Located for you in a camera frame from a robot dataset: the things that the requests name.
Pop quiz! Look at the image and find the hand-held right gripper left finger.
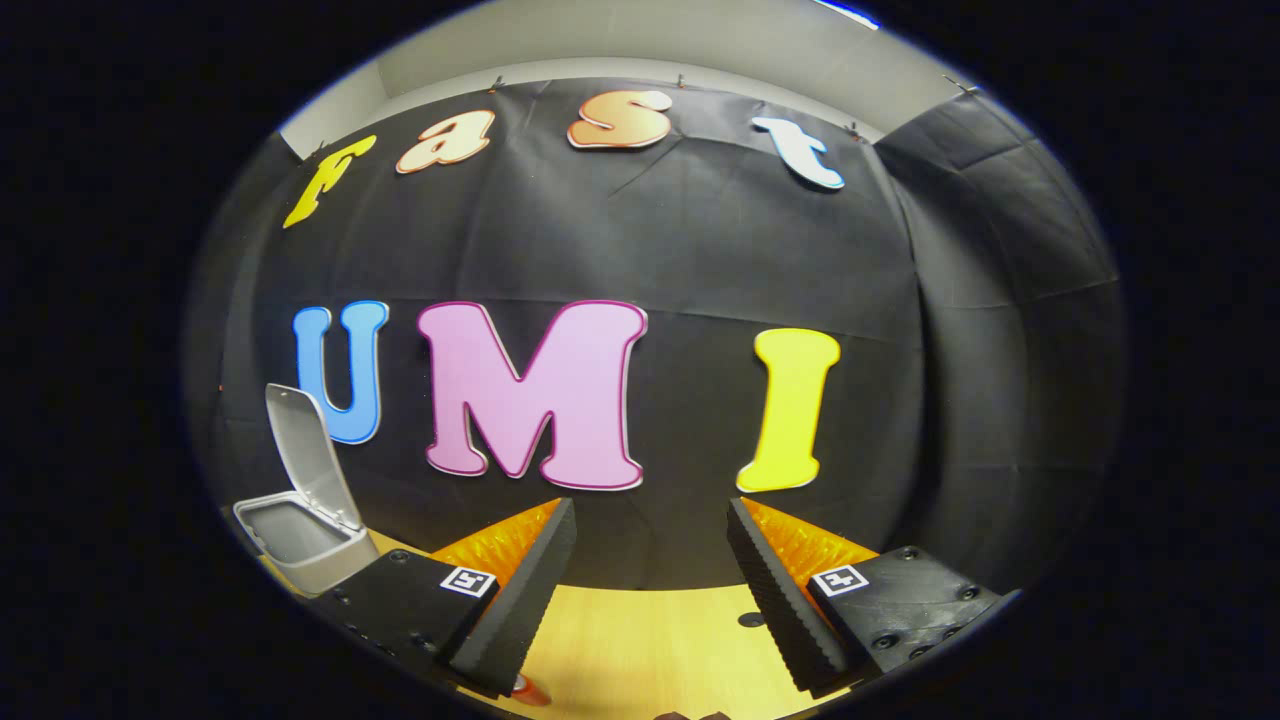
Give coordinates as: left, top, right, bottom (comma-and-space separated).
305, 497, 579, 700

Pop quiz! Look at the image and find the white desktop garbage bin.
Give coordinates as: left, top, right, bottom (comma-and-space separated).
232, 383, 381, 598

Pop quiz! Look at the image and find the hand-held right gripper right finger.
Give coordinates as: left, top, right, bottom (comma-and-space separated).
726, 497, 1004, 701

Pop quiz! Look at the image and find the black backdrop cloth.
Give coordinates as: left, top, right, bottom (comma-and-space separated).
183, 78, 1131, 596

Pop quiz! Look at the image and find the wooden desktop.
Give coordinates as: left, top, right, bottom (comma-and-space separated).
255, 530, 851, 720

